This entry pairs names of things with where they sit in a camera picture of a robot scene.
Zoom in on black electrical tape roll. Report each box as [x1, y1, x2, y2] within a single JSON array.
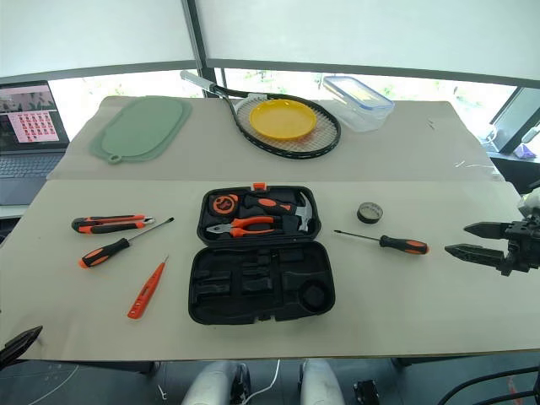
[[356, 201, 385, 225]]

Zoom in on orange handled pliers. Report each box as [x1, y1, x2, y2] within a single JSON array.
[[205, 215, 280, 238]]

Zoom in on black racket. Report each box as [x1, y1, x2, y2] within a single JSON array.
[[180, 69, 343, 161]]

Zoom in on dark grey window frame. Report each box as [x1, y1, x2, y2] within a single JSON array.
[[0, 0, 540, 90]]

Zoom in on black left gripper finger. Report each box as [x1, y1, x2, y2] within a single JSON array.
[[0, 325, 45, 369]]

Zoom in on white cable under table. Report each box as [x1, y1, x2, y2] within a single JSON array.
[[251, 358, 283, 402]]

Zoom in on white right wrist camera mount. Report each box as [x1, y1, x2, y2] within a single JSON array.
[[517, 197, 540, 221]]

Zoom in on grey laptop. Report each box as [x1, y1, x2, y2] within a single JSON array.
[[0, 80, 71, 207]]

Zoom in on screwdriver black orange handle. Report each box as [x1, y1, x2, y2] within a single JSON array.
[[333, 229, 431, 256]]

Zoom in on green silicone mat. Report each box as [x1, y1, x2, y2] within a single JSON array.
[[88, 95, 194, 166]]

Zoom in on claw hammer orange black handle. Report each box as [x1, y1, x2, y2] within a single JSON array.
[[241, 191, 316, 234]]

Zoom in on orange black utility knife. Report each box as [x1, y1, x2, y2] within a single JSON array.
[[71, 213, 156, 235]]

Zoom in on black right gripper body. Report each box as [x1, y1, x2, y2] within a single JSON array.
[[499, 219, 540, 278]]

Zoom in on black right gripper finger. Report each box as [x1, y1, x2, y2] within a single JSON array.
[[444, 243, 505, 268], [463, 221, 508, 240]]

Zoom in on orange voltage tester pen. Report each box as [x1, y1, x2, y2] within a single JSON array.
[[127, 254, 170, 321]]

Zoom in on small black floor object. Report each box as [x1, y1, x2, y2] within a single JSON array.
[[353, 379, 381, 405]]

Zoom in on orange black tape measure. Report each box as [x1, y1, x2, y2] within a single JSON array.
[[211, 194, 240, 216]]

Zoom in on yellow plastic plate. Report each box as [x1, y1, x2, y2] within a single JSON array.
[[248, 99, 319, 142]]

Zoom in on silver robot leg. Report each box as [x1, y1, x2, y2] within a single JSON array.
[[180, 359, 251, 405], [299, 358, 348, 405]]

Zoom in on black cables under table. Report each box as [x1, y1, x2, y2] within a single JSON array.
[[437, 364, 540, 405]]

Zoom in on black tool case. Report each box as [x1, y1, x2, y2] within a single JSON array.
[[188, 181, 337, 327]]

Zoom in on clear container blue lid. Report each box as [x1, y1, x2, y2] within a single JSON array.
[[321, 74, 396, 133]]

